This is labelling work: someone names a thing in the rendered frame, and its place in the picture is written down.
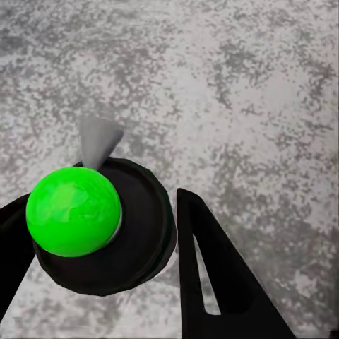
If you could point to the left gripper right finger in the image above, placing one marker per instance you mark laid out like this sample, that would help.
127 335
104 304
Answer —
246 310

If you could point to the insectifuge atomizer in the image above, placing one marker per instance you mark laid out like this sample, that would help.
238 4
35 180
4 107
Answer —
105 225

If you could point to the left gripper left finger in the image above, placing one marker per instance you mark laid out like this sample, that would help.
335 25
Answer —
16 250

